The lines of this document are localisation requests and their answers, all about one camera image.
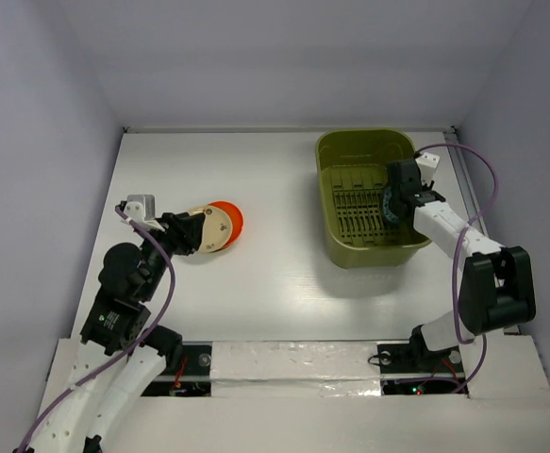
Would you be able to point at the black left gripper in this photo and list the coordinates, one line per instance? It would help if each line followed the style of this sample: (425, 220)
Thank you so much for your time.
(185, 229)

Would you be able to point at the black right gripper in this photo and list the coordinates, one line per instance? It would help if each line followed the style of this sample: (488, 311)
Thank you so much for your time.
(398, 190)

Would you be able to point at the blue patterned plate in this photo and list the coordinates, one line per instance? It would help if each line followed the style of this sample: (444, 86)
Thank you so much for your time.
(386, 209)

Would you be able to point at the cream floral plate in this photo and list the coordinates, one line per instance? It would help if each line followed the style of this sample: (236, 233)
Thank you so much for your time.
(217, 229)

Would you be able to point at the orange plate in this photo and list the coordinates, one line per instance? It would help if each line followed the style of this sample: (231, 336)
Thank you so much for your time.
(236, 218)

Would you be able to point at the beige plate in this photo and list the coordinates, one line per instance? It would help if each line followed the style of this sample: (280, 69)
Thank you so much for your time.
(197, 210)

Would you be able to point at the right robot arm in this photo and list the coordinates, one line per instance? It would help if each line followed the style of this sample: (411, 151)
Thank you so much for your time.
(492, 284)

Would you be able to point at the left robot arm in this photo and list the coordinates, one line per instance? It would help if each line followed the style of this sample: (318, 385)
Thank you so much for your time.
(122, 346)

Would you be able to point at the green dish rack tub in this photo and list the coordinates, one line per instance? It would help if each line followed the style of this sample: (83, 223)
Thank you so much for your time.
(352, 175)

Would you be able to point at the silver taped base panel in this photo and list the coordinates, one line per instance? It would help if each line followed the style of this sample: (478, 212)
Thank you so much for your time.
(293, 369)

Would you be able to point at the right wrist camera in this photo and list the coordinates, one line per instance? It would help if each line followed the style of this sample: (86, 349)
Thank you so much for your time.
(427, 164)

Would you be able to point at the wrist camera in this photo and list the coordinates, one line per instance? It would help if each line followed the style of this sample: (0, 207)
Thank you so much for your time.
(139, 209)
(427, 164)

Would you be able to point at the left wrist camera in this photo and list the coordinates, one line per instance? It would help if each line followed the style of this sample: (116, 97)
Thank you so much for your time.
(139, 209)

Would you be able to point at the aluminium side rail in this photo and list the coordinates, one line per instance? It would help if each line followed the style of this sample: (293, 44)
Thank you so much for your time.
(456, 151)

